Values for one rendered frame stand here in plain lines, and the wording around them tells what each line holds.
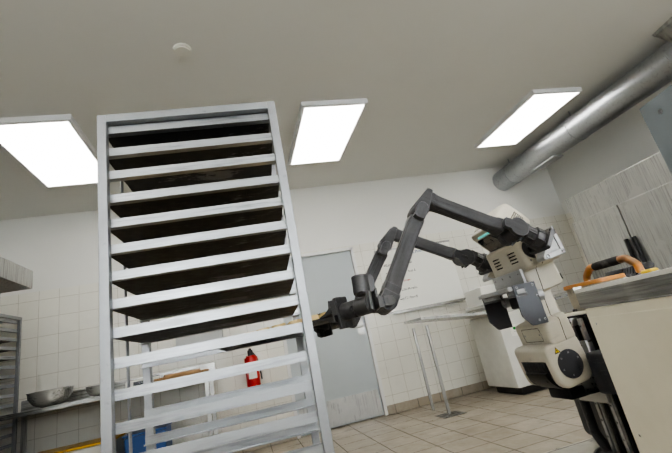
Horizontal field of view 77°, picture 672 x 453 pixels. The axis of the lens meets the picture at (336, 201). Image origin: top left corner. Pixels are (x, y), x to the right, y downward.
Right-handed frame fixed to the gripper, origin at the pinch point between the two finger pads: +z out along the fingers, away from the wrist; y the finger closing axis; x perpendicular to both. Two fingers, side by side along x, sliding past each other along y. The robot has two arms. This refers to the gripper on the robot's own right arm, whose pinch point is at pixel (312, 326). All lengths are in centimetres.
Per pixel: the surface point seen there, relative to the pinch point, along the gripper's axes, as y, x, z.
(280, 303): 8.0, 18.7, 37.4
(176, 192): 54, -1, 57
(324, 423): -30, 25, 35
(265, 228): 35, 19, 37
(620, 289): -14, 111, 1
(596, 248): 20, 92, -441
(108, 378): -2, -17, 77
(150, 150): 72, -6, 62
